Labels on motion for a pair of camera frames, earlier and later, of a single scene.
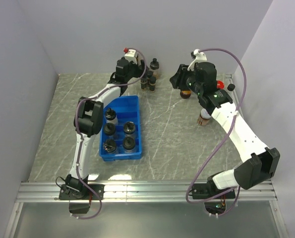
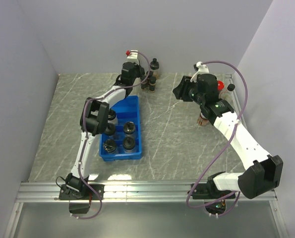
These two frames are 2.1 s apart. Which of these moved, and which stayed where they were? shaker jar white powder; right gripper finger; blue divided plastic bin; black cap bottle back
Moved: right gripper finger
Stayed: shaker jar white powder; black cap bottle back; blue divided plastic bin
